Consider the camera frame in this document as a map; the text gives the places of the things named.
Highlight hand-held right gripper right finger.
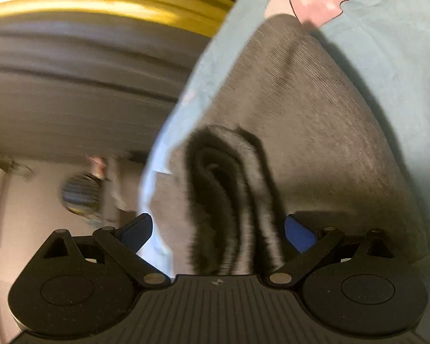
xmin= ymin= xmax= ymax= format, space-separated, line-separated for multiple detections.
xmin=265 ymin=214 xmax=397 ymax=289

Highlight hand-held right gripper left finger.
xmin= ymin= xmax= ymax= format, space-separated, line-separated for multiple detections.
xmin=39 ymin=213 xmax=170 ymax=289

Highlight grey pants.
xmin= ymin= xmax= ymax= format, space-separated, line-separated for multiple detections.
xmin=140 ymin=13 xmax=430 ymax=277

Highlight striped round object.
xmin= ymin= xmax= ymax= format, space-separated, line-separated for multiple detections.
xmin=59 ymin=173 xmax=104 ymax=218

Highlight grey curtain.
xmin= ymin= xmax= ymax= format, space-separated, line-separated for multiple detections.
xmin=0 ymin=18 xmax=210 ymax=160

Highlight light blue bed sheet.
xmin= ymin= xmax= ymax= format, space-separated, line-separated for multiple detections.
xmin=136 ymin=0 xmax=430 ymax=280

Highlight yellow curtain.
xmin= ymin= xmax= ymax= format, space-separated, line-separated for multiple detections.
xmin=0 ymin=0 xmax=237 ymax=38

